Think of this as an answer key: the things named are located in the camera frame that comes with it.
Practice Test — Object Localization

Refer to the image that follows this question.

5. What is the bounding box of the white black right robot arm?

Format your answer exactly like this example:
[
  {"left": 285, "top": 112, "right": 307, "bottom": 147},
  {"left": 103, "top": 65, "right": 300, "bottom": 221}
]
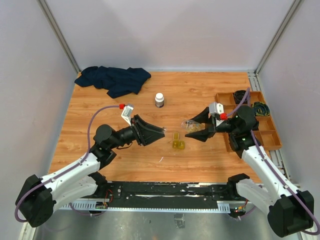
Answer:
[{"left": 185, "top": 102, "right": 320, "bottom": 238}]

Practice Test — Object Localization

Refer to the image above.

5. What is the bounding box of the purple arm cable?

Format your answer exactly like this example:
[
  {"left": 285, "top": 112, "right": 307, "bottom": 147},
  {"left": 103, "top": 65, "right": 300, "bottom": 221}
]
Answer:
[
  {"left": 219, "top": 87, "right": 320, "bottom": 235},
  {"left": 14, "top": 102, "right": 126, "bottom": 223}
]

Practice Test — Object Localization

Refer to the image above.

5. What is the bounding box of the white capped pill bottle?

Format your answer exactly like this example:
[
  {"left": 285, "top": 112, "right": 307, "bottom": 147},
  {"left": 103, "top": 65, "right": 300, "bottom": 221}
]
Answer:
[{"left": 154, "top": 92, "right": 165, "bottom": 108}]

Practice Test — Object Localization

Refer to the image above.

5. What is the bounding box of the left aluminium frame post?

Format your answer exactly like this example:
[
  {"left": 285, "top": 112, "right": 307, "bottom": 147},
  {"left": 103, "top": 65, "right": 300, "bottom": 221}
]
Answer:
[{"left": 37, "top": 0, "right": 80, "bottom": 73}]

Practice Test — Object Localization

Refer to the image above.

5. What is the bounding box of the right aluminium frame post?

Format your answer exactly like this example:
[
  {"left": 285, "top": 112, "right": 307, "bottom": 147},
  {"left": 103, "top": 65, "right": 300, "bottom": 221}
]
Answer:
[{"left": 254, "top": 0, "right": 304, "bottom": 76}]

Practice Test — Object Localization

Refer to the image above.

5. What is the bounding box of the white slotted cable duct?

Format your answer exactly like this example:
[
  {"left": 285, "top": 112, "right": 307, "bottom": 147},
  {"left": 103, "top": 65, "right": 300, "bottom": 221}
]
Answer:
[{"left": 60, "top": 198, "right": 231, "bottom": 214}]

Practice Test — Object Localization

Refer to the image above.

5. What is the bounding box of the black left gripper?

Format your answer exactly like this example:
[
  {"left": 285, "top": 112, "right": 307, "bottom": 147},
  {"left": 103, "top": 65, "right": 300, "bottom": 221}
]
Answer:
[{"left": 109, "top": 114, "right": 165, "bottom": 149}]

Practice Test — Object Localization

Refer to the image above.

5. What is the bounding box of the dark navy crumpled cloth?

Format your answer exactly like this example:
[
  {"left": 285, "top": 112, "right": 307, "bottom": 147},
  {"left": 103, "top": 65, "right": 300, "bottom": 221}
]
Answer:
[{"left": 74, "top": 66, "right": 152, "bottom": 99}]

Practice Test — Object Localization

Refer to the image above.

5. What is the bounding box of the yellow translucent pill organizer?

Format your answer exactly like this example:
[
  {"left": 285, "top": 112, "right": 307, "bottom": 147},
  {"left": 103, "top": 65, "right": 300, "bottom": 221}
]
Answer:
[{"left": 172, "top": 132, "right": 186, "bottom": 150}]

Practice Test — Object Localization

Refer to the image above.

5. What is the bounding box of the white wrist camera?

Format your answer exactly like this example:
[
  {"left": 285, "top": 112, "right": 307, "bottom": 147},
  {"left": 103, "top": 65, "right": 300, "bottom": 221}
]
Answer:
[
  {"left": 208, "top": 102, "right": 224, "bottom": 117},
  {"left": 121, "top": 104, "right": 134, "bottom": 126}
]

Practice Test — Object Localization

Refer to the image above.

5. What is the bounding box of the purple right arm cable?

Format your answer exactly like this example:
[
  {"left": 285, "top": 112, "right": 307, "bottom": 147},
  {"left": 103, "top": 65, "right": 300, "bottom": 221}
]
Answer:
[{"left": 219, "top": 87, "right": 320, "bottom": 235}]

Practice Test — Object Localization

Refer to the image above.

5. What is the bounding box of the brown wooden compartment tray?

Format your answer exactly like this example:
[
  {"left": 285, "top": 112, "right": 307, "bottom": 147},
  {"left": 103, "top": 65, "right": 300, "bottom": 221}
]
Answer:
[{"left": 215, "top": 92, "right": 283, "bottom": 151}]

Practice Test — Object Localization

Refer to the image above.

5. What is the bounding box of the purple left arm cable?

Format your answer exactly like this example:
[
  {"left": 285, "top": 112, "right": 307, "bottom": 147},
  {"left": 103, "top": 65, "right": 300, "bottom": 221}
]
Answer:
[{"left": 14, "top": 102, "right": 126, "bottom": 223}]

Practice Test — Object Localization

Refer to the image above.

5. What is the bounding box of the aluminium frame post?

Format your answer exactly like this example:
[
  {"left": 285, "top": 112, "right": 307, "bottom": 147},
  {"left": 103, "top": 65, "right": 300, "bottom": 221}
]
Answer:
[
  {"left": 37, "top": 0, "right": 80, "bottom": 73},
  {"left": 254, "top": 0, "right": 304, "bottom": 76}
]

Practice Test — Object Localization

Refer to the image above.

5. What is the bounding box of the black rolled tie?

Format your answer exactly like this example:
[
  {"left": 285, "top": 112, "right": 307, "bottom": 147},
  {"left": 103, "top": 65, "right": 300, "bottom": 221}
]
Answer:
[{"left": 233, "top": 90, "right": 250, "bottom": 105}]

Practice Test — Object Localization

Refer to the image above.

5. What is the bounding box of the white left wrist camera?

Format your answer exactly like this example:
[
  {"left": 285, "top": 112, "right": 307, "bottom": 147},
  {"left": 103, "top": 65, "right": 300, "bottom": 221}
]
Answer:
[{"left": 121, "top": 104, "right": 134, "bottom": 126}]

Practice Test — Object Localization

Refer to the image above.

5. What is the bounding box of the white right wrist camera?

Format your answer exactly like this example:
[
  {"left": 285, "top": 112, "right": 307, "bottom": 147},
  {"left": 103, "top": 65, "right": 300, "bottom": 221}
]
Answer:
[{"left": 208, "top": 102, "right": 224, "bottom": 117}]

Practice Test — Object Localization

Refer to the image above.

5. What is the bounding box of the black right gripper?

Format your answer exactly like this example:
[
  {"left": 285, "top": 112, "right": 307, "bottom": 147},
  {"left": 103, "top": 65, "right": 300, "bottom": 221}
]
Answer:
[{"left": 185, "top": 107, "right": 239, "bottom": 141}]

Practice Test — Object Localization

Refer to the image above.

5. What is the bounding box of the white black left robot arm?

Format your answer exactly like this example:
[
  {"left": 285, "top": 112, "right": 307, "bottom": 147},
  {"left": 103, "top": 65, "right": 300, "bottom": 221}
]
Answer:
[{"left": 14, "top": 115, "right": 165, "bottom": 228}]

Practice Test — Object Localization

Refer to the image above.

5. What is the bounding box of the blue yellow rolled tie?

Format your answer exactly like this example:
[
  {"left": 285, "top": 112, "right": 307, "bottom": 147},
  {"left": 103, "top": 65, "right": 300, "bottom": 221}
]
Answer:
[{"left": 251, "top": 101, "right": 270, "bottom": 117}]

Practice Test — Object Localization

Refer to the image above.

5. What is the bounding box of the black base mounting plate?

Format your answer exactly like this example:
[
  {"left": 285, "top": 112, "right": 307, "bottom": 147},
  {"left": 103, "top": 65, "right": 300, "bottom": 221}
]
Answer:
[{"left": 77, "top": 181, "right": 258, "bottom": 210}]

